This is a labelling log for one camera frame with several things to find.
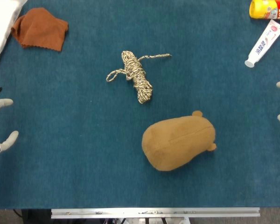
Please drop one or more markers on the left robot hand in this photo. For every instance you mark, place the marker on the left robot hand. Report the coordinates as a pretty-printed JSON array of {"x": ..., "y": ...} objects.
[{"x": 4, "y": 102}]

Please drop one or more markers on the brown plush toy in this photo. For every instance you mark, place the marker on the brown plush toy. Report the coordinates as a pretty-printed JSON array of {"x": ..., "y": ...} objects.
[{"x": 177, "y": 142}]

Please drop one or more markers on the white toothpaste tube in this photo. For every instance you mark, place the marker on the white toothpaste tube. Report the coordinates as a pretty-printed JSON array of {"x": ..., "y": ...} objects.
[{"x": 263, "y": 44}]

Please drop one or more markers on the yellow bottle with red label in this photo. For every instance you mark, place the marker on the yellow bottle with red label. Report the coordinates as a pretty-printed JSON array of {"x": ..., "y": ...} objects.
[{"x": 269, "y": 9}]

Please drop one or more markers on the white cloth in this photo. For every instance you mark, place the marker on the white cloth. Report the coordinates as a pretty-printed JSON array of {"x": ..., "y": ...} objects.
[{"x": 1, "y": 25}]

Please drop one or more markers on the rust brown cloth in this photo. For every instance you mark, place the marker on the rust brown cloth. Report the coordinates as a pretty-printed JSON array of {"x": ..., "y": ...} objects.
[{"x": 40, "y": 30}]

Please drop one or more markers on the silver aluminium rail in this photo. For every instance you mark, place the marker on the silver aluminium rail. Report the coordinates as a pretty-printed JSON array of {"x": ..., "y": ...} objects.
[{"x": 154, "y": 212}]

